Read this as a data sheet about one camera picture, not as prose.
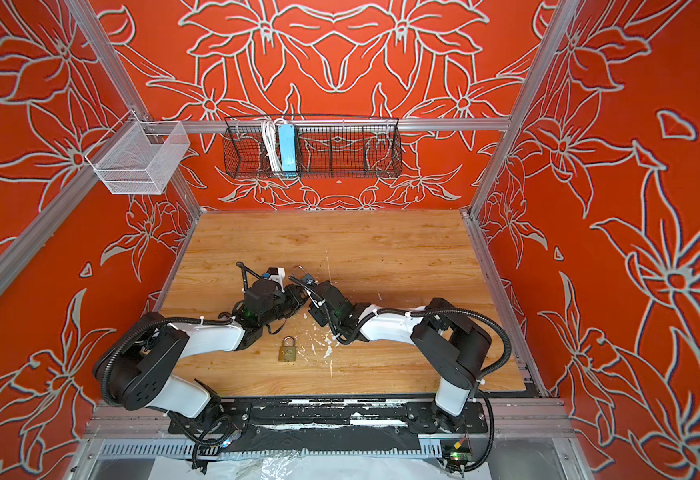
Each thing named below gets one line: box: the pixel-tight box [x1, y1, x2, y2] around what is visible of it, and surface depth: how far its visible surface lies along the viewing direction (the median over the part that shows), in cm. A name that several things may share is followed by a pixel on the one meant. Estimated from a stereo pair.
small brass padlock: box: [278, 335, 297, 362], surface depth 85 cm
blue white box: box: [278, 124, 297, 177], surface depth 92 cm
